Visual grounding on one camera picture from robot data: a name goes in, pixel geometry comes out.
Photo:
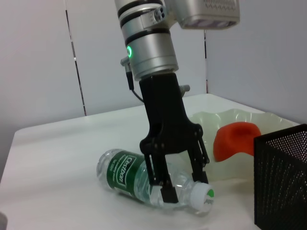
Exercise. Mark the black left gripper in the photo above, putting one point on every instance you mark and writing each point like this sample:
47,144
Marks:
165,115

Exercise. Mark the black mesh pen holder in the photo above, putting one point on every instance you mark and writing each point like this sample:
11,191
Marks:
283,179

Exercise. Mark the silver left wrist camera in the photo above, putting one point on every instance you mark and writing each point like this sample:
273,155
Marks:
208,14

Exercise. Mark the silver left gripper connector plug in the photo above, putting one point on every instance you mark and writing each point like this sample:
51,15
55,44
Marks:
185,88

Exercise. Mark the translucent green fruit plate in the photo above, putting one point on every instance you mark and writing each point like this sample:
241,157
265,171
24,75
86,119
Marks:
239,117

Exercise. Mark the clear green-label water bottle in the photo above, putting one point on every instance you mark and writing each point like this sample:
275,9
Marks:
120,170

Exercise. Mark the orange fruit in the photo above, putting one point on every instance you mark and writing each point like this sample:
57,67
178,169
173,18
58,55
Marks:
235,141

